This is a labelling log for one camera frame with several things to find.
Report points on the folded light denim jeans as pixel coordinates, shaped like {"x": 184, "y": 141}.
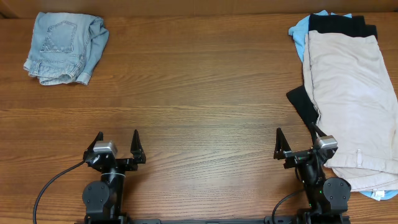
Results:
{"x": 65, "y": 47}

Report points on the beige khaki shorts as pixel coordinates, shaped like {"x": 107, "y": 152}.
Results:
{"x": 347, "y": 81}

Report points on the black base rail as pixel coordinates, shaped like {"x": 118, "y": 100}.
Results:
{"x": 266, "y": 220}

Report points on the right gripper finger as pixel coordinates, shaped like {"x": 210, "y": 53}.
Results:
{"x": 282, "y": 147}
{"x": 315, "y": 132}

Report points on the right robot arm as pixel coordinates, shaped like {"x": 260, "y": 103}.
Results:
{"x": 327, "y": 197}

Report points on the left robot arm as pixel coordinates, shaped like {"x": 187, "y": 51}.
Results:
{"x": 103, "y": 199}

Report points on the black garment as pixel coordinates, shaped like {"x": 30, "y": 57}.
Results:
{"x": 323, "y": 22}

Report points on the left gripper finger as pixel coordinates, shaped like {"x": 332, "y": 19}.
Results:
{"x": 99, "y": 137}
{"x": 137, "y": 151}

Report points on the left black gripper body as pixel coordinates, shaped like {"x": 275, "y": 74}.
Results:
{"x": 118, "y": 162}

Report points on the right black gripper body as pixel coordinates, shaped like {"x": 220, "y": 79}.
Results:
{"x": 297, "y": 158}

